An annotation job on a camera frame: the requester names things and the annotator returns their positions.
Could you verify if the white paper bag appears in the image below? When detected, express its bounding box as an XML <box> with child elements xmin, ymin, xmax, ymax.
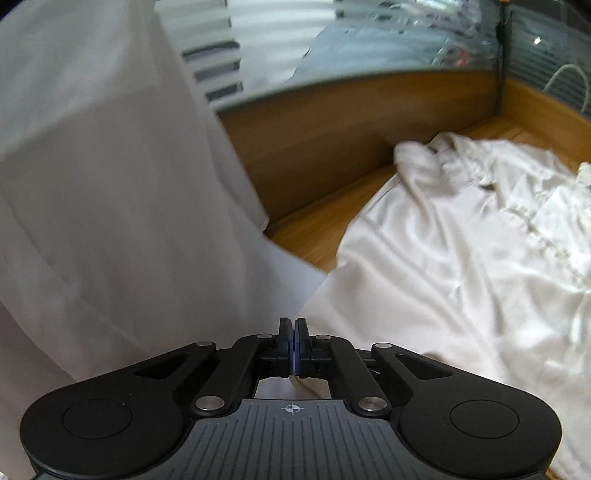
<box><xmin>545</xmin><ymin>65</ymin><xmax>587</xmax><ymax>109</ymax></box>

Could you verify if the white shirt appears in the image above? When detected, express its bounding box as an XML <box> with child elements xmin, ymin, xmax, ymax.
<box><xmin>0</xmin><ymin>0</ymin><xmax>328</xmax><ymax>480</ymax></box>

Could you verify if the glass desk partition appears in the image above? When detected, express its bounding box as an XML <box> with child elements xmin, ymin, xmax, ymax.
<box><xmin>501</xmin><ymin>0</ymin><xmax>591</xmax><ymax>139</ymax></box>
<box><xmin>157</xmin><ymin>0</ymin><xmax>504</xmax><ymax>222</ymax></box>

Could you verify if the white printed plastic bag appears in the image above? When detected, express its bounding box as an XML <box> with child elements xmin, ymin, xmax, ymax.
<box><xmin>392</xmin><ymin>0</ymin><xmax>490</xmax><ymax>65</ymax></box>

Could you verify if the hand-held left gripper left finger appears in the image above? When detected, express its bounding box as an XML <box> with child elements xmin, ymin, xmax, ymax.
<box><xmin>117</xmin><ymin>318</ymin><xmax>295</xmax><ymax>418</ymax></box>

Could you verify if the cream satin shirt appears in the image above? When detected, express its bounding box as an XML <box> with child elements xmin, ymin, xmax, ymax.
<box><xmin>256</xmin><ymin>131</ymin><xmax>591</xmax><ymax>480</ymax></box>

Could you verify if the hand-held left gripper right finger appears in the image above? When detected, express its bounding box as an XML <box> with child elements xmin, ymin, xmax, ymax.
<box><xmin>294</xmin><ymin>318</ymin><xmax>462</xmax><ymax>418</ymax></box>

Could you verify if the pale blue plastic bag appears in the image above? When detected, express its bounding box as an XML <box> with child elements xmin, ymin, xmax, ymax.
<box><xmin>295</xmin><ymin>23</ymin><xmax>462</xmax><ymax>88</ymax></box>

